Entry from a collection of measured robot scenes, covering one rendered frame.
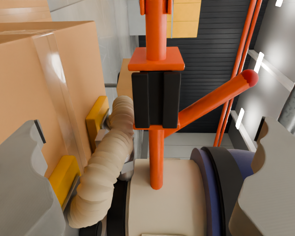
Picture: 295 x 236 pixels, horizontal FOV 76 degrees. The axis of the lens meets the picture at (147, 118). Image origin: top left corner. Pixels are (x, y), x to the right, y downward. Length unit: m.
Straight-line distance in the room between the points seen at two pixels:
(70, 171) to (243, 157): 0.28
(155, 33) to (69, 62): 0.15
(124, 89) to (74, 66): 1.78
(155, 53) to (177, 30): 7.40
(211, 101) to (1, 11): 0.77
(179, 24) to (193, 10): 0.61
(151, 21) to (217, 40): 11.27
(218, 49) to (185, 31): 4.29
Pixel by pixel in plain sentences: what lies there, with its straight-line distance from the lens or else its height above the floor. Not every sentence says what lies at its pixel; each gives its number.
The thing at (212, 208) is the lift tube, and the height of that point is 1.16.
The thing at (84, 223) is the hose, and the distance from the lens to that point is 0.26.
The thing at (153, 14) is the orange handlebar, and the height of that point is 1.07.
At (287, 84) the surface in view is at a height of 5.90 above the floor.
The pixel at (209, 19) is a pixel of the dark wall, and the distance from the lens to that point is 11.07.
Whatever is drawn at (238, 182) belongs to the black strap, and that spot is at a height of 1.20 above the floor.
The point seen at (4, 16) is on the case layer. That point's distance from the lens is 0.89.
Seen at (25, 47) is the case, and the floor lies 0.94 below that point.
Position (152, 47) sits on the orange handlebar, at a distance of 0.21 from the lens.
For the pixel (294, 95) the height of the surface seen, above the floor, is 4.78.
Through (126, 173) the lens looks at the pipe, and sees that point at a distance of 0.33.
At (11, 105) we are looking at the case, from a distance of 0.21.
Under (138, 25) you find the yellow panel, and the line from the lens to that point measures 7.62.
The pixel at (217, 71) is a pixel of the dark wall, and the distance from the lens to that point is 12.09.
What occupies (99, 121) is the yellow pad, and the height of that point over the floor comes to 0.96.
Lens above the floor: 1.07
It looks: 3 degrees down
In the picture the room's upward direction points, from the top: 90 degrees clockwise
